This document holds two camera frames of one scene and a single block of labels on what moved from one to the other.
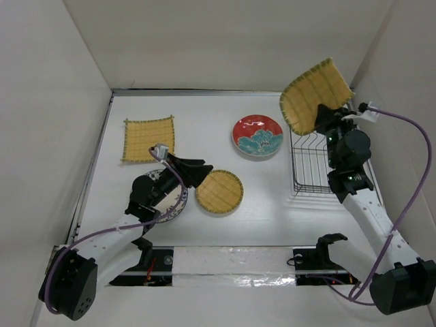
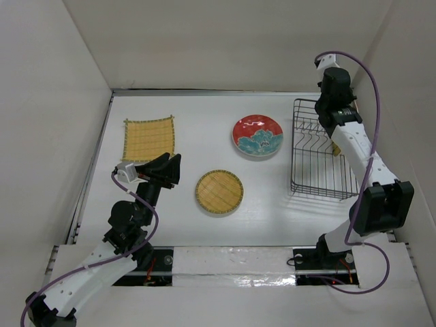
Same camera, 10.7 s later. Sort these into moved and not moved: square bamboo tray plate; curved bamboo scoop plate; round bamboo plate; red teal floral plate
Moved: curved bamboo scoop plate
Not moved: round bamboo plate; red teal floral plate; square bamboo tray plate
